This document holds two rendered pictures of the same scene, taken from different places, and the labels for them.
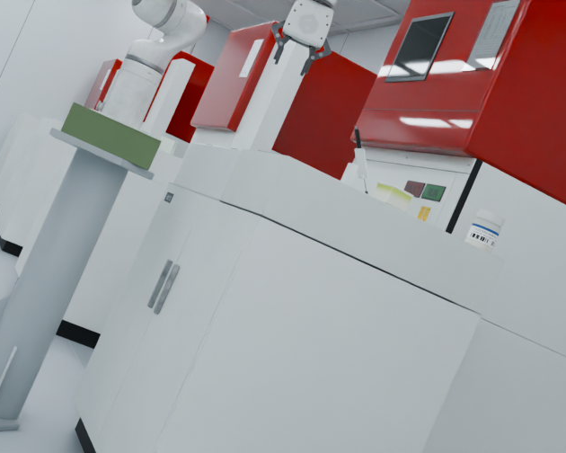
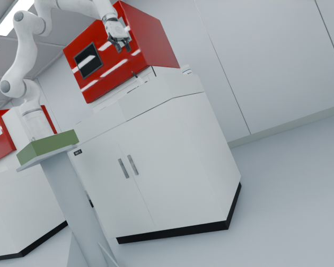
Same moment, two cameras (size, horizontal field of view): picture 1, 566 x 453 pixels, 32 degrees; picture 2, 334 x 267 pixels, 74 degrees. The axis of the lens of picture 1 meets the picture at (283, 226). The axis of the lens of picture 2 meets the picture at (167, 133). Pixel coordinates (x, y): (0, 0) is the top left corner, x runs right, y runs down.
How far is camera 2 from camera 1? 1.66 m
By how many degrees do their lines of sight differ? 41
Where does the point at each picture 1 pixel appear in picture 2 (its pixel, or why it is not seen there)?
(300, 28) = (118, 32)
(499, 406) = not seen: hidden behind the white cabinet
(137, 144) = (67, 136)
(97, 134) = (51, 145)
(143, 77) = (40, 115)
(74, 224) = (72, 184)
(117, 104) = (41, 132)
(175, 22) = (29, 88)
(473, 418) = not seen: hidden behind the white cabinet
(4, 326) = (85, 242)
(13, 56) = not seen: outside the picture
